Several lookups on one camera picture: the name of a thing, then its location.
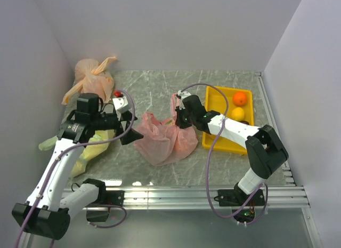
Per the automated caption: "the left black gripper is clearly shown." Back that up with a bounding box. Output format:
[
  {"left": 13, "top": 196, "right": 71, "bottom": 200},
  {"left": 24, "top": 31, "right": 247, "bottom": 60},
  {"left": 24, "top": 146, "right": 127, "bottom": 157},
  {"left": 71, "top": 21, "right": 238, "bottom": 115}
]
[{"left": 91, "top": 109, "right": 143, "bottom": 143}]

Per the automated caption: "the pink plastic bag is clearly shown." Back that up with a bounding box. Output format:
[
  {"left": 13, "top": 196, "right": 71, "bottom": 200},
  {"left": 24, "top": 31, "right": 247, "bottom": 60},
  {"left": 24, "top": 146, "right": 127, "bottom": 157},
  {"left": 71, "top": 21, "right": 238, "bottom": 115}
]
[{"left": 134, "top": 94, "right": 198, "bottom": 166}]

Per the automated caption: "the fake orange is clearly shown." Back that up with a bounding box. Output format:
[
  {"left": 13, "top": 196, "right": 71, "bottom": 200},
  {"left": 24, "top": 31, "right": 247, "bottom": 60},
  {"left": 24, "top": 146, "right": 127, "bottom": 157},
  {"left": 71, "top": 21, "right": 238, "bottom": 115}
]
[{"left": 232, "top": 92, "right": 248, "bottom": 107}]

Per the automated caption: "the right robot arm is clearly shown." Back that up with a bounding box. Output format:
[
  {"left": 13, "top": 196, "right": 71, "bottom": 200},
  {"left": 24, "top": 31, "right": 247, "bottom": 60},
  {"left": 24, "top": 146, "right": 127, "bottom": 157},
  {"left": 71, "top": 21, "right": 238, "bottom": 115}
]
[{"left": 176, "top": 91, "right": 289, "bottom": 206}]

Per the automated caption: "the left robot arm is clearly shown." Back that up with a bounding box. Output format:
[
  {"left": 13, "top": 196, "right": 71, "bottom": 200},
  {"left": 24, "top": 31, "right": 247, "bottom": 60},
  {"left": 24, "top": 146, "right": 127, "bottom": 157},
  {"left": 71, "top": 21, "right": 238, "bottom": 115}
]
[{"left": 12, "top": 90, "right": 143, "bottom": 241}]

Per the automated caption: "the yellow-green tied plastic bag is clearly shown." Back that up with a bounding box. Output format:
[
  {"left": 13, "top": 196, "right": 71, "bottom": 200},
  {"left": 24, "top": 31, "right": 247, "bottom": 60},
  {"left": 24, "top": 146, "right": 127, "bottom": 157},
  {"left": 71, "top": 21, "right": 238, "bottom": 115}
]
[{"left": 38, "top": 130, "right": 115, "bottom": 178}]

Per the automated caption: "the fake yellow lemon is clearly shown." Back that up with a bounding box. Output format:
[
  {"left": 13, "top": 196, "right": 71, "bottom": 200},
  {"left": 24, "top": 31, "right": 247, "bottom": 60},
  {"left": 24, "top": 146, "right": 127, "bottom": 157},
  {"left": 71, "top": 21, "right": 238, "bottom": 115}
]
[{"left": 231, "top": 107, "right": 245, "bottom": 122}]

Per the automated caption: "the orange tied plastic bag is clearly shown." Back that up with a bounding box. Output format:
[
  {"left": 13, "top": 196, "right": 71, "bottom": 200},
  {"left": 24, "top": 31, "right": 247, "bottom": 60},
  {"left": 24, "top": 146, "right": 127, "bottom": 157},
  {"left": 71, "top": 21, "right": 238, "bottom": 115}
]
[{"left": 61, "top": 57, "right": 117, "bottom": 105}]

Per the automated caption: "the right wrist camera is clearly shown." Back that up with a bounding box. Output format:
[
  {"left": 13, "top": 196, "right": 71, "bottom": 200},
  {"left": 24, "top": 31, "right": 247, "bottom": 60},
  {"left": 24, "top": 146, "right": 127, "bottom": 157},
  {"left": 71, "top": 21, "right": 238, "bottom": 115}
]
[{"left": 176, "top": 90, "right": 191, "bottom": 109}]

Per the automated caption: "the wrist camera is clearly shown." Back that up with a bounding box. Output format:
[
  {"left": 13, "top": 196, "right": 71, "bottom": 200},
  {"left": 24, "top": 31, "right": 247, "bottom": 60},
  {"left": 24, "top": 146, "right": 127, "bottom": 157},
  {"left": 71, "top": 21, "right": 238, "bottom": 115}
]
[
  {"left": 176, "top": 90, "right": 191, "bottom": 109},
  {"left": 112, "top": 90, "right": 132, "bottom": 114}
]

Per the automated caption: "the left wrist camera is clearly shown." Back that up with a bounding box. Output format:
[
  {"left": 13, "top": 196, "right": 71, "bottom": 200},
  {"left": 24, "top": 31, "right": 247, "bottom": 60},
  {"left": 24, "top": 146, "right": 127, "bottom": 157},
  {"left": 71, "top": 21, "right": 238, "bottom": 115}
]
[{"left": 112, "top": 90, "right": 132, "bottom": 114}]

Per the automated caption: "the aluminium mounting rail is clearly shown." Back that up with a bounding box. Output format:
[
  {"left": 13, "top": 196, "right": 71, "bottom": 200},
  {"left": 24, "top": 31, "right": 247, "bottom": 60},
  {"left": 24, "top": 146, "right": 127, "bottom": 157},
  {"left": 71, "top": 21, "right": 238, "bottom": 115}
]
[{"left": 28, "top": 186, "right": 311, "bottom": 211}]

